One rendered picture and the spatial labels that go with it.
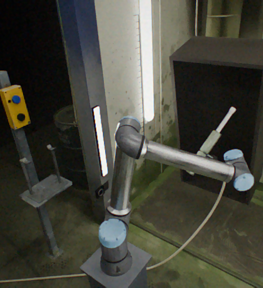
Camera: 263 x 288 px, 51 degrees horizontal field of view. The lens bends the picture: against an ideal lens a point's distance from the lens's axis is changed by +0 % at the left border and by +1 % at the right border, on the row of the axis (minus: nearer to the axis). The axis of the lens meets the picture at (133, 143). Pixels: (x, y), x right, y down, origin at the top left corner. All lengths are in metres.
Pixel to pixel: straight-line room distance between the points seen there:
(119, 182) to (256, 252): 1.55
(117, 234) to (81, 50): 1.20
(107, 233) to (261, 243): 1.59
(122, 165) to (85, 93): 0.81
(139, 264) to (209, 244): 1.05
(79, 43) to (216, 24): 1.55
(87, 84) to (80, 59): 0.17
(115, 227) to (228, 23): 2.24
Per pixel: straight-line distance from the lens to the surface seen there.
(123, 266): 1.70
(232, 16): 3.07
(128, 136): 1.24
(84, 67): 2.02
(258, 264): 2.64
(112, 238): 1.55
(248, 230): 2.86
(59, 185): 2.15
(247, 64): 1.73
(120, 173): 1.48
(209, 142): 1.76
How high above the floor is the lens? 2.05
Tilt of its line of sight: 30 degrees down
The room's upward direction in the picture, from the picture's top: 4 degrees counter-clockwise
